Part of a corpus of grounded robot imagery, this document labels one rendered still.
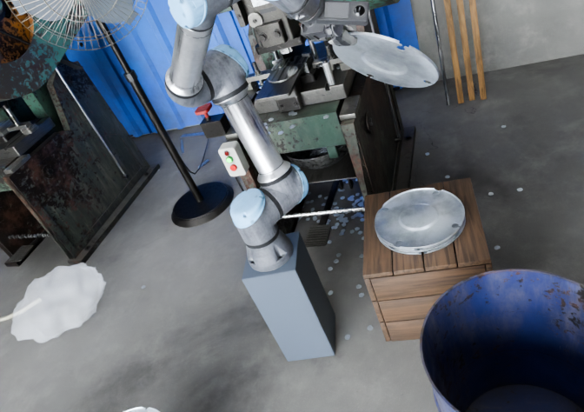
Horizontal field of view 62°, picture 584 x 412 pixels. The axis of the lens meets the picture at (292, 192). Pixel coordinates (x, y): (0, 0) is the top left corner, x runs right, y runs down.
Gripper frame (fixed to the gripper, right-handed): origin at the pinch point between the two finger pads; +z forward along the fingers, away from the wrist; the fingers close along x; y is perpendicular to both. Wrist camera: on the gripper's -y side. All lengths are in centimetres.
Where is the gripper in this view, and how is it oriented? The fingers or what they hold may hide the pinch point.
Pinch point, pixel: (356, 37)
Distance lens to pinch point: 127.3
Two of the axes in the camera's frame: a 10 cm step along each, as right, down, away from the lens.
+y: -8.2, -0.7, 5.6
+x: -1.1, 9.9, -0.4
